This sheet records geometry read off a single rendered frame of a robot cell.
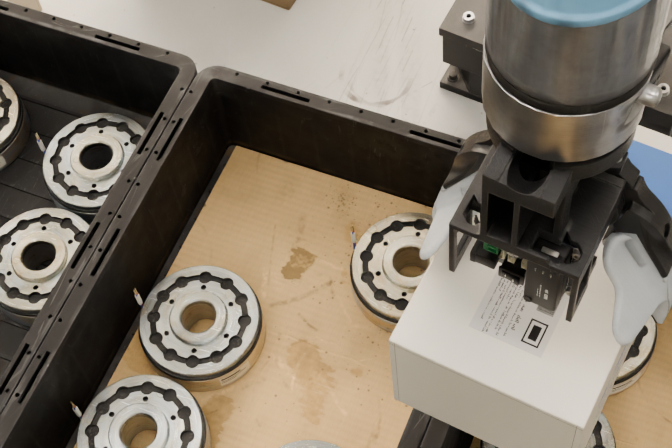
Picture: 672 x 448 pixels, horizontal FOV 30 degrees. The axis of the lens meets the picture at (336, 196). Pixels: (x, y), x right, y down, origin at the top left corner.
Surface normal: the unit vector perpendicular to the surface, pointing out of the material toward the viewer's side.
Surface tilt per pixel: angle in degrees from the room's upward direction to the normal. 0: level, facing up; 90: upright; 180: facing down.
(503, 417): 90
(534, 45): 91
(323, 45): 0
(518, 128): 91
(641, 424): 0
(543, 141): 90
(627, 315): 59
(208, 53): 0
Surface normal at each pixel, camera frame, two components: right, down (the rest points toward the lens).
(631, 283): 0.71, 0.05
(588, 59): 0.04, 0.86
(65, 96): -0.07, -0.52
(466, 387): -0.47, 0.78
